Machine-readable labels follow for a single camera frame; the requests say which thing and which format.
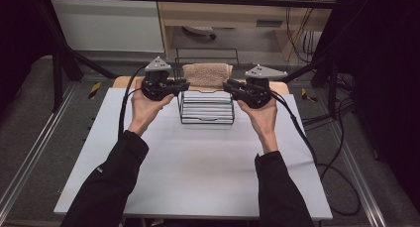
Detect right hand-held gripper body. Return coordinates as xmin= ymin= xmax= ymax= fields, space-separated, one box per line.
xmin=235 ymin=63 xmax=289 ymax=110

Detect black frame post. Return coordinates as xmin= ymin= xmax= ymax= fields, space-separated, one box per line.
xmin=278 ymin=55 xmax=341 ymax=119
xmin=34 ymin=0 xmax=118 ymax=112

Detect brown towel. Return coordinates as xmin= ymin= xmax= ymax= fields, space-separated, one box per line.
xmin=181 ymin=62 xmax=234 ymax=88

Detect grey chair base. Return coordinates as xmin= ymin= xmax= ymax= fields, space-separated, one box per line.
xmin=181 ymin=25 xmax=218 ymax=41

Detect yellow black floor tape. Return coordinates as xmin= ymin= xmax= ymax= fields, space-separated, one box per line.
xmin=87 ymin=81 xmax=102 ymax=100
xmin=300 ymin=87 xmax=319 ymax=103

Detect right hand-held gripper black cable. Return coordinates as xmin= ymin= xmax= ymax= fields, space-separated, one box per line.
xmin=270 ymin=90 xmax=363 ymax=218

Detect black wire rack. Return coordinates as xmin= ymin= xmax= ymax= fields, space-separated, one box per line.
xmin=172 ymin=47 xmax=241 ymax=126

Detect white table mat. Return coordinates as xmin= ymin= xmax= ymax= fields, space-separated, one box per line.
xmin=53 ymin=87 xmax=334 ymax=221

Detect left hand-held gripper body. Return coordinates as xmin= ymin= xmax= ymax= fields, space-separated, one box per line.
xmin=141 ymin=56 xmax=176 ymax=101

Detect black floor cables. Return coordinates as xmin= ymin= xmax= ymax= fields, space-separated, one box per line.
xmin=301 ymin=97 xmax=356 ymax=129

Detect hanging cable bundle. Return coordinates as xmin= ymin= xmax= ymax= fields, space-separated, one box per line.
xmin=285 ymin=5 xmax=318 ymax=64

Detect black curtain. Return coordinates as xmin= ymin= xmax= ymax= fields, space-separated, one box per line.
xmin=0 ymin=0 xmax=53 ymax=112
xmin=313 ymin=0 xmax=420 ymax=205

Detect aluminium floor rail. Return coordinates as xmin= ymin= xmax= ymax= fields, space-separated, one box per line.
xmin=330 ymin=121 xmax=387 ymax=227
xmin=0 ymin=82 xmax=78 ymax=215

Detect light wooden desk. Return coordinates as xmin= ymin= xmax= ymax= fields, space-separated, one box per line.
xmin=155 ymin=0 xmax=341 ymax=61

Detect hand-held gripper black cable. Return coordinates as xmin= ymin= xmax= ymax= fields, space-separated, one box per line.
xmin=270 ymin=90 xmax=363 ymax=218
xmin=117 ymin=64 xmax=148 ymax=139

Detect person's right hand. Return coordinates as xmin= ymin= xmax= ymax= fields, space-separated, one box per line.
xmin=237 ymin=97 xmax=280 ymax=155

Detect person's left hand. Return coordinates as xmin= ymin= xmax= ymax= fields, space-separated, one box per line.
xmin=127 ymin=87 xmax=175 ymax=137

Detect left hand-held gripper black cable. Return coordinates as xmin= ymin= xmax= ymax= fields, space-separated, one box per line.
xmin=117 ymin=64 xmax=148 ymax=139

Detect white cabinet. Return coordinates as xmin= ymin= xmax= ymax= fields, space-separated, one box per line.
xmin=51 ymin=0 xmax=165 ymax=54

